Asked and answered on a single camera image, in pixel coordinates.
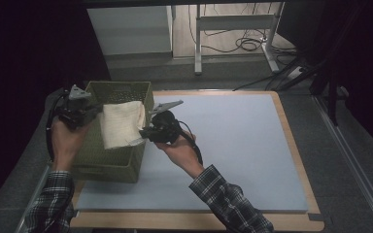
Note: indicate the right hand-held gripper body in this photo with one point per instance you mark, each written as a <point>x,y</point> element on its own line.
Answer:
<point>165,127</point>

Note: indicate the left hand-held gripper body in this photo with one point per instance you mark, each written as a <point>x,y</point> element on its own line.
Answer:
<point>74,111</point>

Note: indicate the cream printed cloth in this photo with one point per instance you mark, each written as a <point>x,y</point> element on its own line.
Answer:
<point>121,124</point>

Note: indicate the green woven basket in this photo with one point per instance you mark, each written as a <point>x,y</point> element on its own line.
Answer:
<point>116,161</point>

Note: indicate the person's right hand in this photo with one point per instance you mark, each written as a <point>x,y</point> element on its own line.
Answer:
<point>183,152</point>

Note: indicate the person's left hand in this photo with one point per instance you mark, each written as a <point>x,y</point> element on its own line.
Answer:
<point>65,142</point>

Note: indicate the light blue foam mat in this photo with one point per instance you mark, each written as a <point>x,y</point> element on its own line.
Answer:
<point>239,145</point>

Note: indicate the white cabinet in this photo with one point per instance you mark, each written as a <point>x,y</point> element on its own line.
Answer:
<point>129,30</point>

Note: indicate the white power strip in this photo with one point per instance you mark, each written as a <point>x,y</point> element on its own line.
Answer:
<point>295,72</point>

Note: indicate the black metal stand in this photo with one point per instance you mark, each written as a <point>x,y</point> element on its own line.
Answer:
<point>332,97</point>

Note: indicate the aluminium rail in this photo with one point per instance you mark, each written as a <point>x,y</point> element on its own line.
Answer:
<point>353,161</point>
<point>37,191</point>

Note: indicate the white metal desk frame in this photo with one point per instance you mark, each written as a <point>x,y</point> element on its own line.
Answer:
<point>233,22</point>

